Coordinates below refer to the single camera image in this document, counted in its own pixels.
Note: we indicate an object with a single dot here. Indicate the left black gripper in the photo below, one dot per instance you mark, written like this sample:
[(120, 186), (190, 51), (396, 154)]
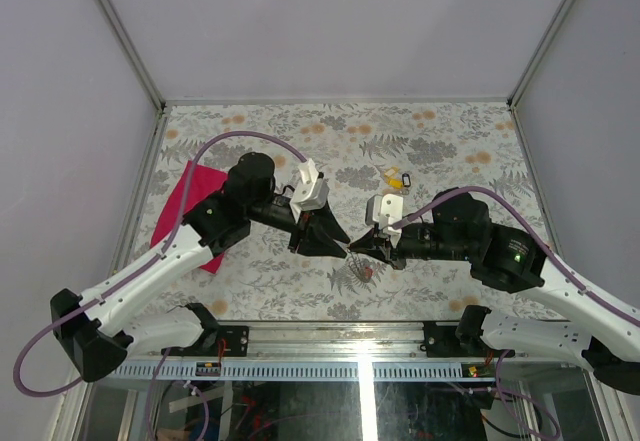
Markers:
[(315, 233)]

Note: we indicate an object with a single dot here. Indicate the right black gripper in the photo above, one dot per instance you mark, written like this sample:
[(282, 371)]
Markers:
[(381, 247)]

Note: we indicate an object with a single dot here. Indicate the metal spiral keyring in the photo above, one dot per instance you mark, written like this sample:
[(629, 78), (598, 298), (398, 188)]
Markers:
[(357, 266)]

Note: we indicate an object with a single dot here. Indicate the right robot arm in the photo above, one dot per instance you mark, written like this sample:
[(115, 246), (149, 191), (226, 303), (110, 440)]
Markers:
[(598, 332)]

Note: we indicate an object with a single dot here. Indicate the yellow key tag on table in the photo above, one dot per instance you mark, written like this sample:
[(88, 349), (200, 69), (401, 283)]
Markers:
[(392, 178)]

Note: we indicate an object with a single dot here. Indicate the pink folded cloth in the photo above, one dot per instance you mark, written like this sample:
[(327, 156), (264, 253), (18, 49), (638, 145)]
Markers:
[(204, 182)]

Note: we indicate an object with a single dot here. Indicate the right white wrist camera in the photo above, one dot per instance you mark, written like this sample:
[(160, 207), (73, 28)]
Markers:
[(384, 211)]

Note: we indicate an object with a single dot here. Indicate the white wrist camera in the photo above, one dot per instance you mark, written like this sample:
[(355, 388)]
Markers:
[(384, 211), (311, 193)]

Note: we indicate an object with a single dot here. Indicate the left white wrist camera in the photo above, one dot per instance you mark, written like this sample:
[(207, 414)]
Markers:
[(311, 193)]

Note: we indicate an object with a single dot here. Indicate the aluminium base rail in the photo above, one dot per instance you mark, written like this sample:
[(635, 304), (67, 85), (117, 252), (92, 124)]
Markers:
[(320, 338)]

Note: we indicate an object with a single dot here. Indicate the white slotted cable duct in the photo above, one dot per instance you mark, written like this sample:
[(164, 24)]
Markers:
[(288, 371)]

